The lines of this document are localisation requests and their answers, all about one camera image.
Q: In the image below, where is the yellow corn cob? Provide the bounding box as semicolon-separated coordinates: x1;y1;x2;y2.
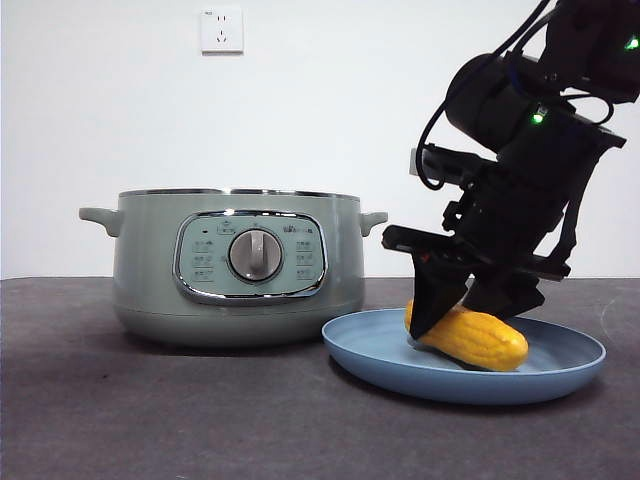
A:
403;298;530;373

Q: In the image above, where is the blue round plate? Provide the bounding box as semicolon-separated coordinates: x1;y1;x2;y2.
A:
322;307;608;407

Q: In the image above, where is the pale green electric steamer pot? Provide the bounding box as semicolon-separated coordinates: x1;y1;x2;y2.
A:
78;188;389;349

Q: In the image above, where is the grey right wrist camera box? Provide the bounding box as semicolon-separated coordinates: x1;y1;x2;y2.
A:
408;146;497;189

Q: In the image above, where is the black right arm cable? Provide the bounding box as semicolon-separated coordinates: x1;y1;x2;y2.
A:
417;0;556;192

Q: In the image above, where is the white wall socket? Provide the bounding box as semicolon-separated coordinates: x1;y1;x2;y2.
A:
200;6;245;56

